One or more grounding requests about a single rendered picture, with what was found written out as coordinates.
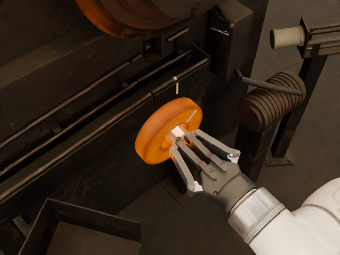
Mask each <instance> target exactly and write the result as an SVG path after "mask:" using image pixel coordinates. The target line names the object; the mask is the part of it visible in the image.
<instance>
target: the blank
mask: <svg viewBox="0 0 340 255"><path fill-rule="evenodd" d="M202 116H203V114H202V110H201V108H200V107H199V106H198V105H197V104H195V103H194V102H193V101H192V100H191V99H189V98H186V97H181V98H177V99H174V100H172V101H170V102H168V103H166V104H165V105H163V106H162V107H160V108H159V109H158V110H157V111H156V112H154V113H153V114H152V115H151V116H150V117H149V119H148V120H147V121H146V122H145V123H144V125H143V126H142V128H141V129H140V131H139V133H138V135H137V137H136V140H135V150H136V153H137V154H138V155H139V156H140V157H141V158H142V159H143V160H144V161H145V162H146V163H147V164H151V165H154V164H159V163H161V162H164V161H166V160H168V159H169V158H170V155H169V151H170V147H171V146H172V144H171V143H170V142H169V141H168V140H167V139H166V138H165V137H166V136H167V134H168V133H169V132H170V131H171V130H172V129H174V128H175V127H177V126H179V125H182V126H183V127H184V128H185V129H186V130H187V131H190V132H192V131H194V130H195V129H198V128H199V126H200V124H201V121H202Z"/></svg>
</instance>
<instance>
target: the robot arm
mask: <svg viewBox="0 0 340 255"><path fill-rule="evenodd" d="M165 138H166V139H167V140H168V141H169V142H170V143H171V144H172V146H171V147H170V151H169V155H170V157H171V159H172V161H173V163H174V164H175V166H176V168H177V170H178V171H179V173H180V175H181V177H182V179H183V180H184V182H185V184H186V187H187V194H188V195H189V196H193V195H194V194H196V193H203V194H204V195H205V196H208V197H210V198H211V199H212V200H213V201H214V203H215V204H216V205H217V206H218V207H219V208H220V209H221V210H222V211H223V212H224V213H225V214H226V215H230V216H229V218H228V223H229V224H230V225H231V226H232V228H233V229H234V230H235V231H236V232H237V233H238V234H239V235H240V236H241V237H242V238H243V239H244V241H245V242H246V243H247V244H248V245H249V246H250V247H251V248H252V250H253V251H254V252H255V254H256V255H340V177H339V178H336V179H334V180H331V181H329V182H328V183H326V184H325V185H323V186H322V187H320V188H319V189H317V190H316V191H315V192H314V193H313V194H311V195H310V196H309V197H308V198H307V199H306V200H305V201H304V203H303V204H302V206H301V207H300V208H299V209H297V210H296V211H293V212H290V211H289V210H288V209H286V208H285V207H284V205H283V204H282V203H280V202H279V201H278V200H277V199H276V198H275V197H274V196H273V195H272V194H271V193H270V192H269V191H268V190H267V189H266V188H264V187H260V188H258V189H257V186H256V184H255V183H254V182H253V181H252V180H251V179H250V178H249V177H248V176H247V175H246V174H244V173H242V172H241V170H240V168H239V165H238V164H237V161H238V159H239V156H240V151H239V150H236V149H232V148H229V147H228V146H226V145H224V144H223V143H221V142H219V141H218V140H216V139H215V138H213V137H211V136H210V135H208V134H207V133H205V132H203V131H202V130H200V129H195V130H194V131H192V132H190V131H187V130H186V129H185V128H184V127H183V126H182V125H179V126H177V127H175V128H174V129H172V130H171V131H170V132H169V133H168V134H167V136H166V137H165ZM184 140H185V142H183V141H184ZM186 143H187V144H188V145H189V146H190V147H191V148H192V149H193V150H194V151H195V152H196V153H197V154H198V156H199V157H200V158H201V159H202V160H203V161H201V160H200V159H199V158H198V156H197V155H196V154H195V153H194V152H193V151H192V150H191V149H190V148H189V147H188V146H187V145H186ZM206 147H207V148H208V149H210V150H212V151H213V152H215V153H216V154H218V155H219V156H221V157H223V158H225V159H227V161H225V160H220V159H219V158H218V157H217V156H216V155H215V154H212V153H211V152H210V151H209V150H208V149H207V148H206ZM181 156H182V157H183V158H184V159H185V160H186V161H187V162H188V163H189V164H190V165H191V166H192V167H193V168H194V169H195V170H196V171H197V173H198V175H199V176H200V180H201V186H200V185H199V184H198V182H197V181H194V179H193V176H192V174H191V173H190V171H189V169H188V167H187V166H186V164H185V162H184V160H183V159H182V157H181Z"/></svg>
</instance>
